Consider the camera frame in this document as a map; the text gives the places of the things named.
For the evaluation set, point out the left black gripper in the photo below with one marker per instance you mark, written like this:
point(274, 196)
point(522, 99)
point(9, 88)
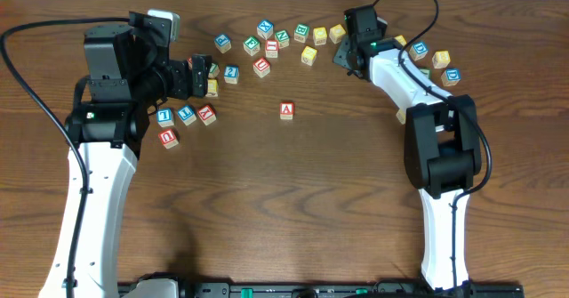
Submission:
point(198, 76)

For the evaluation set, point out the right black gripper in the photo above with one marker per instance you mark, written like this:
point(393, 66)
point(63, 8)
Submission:
point(343, 55)

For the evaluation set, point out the blue 2 block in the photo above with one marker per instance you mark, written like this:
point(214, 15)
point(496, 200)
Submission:
point(231, 74)

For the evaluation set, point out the red A block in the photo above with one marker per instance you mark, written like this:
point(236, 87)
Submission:
point(286, 111)

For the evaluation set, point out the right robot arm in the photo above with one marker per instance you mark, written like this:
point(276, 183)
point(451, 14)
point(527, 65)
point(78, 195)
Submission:
point(442, 147)

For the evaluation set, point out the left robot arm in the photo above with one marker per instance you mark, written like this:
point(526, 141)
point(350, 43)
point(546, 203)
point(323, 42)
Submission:
point(130, 71)

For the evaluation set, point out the green R block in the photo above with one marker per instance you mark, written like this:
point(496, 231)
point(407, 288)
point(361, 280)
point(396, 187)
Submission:
point(214, 71)

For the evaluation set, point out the yellow block left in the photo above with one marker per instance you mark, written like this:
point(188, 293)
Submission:
point(213, 88)

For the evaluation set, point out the yellow block top right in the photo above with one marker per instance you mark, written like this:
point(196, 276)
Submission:
point(336, 33)

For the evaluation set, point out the blue P block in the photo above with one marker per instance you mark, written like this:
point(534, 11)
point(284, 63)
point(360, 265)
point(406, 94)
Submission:
point(222, 43)

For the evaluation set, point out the yellow block upper right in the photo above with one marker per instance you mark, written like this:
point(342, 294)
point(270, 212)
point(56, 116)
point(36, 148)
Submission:
point(401, 40)

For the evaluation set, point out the yellow block top middle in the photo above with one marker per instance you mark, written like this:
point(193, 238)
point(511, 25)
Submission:
point(320, 36)

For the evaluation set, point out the red Y block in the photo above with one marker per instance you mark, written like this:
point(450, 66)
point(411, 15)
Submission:
point(207, 114)

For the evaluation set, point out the blue T block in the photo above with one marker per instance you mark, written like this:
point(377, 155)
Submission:
point(187, 115)

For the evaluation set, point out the green F block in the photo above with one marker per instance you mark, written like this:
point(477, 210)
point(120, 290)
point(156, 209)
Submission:
point(251, 45)

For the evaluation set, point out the yellow block beside A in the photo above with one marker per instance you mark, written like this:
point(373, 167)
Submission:
point(309, 55)

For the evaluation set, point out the blue D block upper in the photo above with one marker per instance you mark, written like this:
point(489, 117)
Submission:
point(418, 51)

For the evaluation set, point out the blue d block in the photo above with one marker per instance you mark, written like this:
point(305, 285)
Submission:
point(418, 51)
point(451, 77)

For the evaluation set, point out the green B block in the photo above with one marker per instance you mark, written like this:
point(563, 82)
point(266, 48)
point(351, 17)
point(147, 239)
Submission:
point(301, 33)

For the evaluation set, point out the blue L block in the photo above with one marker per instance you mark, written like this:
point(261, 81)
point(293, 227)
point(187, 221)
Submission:
point(164, 117)

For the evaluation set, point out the blue X block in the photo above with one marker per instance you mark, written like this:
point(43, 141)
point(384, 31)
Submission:
point(265, 29)

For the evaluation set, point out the green N block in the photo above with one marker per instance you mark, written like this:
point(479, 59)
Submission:
point(282, 38)

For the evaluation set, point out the green L block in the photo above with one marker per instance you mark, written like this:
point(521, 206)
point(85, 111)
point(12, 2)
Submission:
point(426, 72)

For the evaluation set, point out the red U block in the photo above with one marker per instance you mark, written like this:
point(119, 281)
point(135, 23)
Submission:
point(168, 138)

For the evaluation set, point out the yellow block far right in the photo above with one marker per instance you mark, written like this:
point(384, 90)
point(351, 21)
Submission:
point(441, 59)

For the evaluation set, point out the yellow block lone right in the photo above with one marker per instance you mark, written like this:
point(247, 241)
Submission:
point(400, 116)

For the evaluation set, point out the blue D block lower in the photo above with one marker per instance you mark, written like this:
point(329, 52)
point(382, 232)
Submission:
point(451, 77)

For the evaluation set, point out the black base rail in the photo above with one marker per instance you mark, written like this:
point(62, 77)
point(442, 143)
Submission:
point(384, 288)

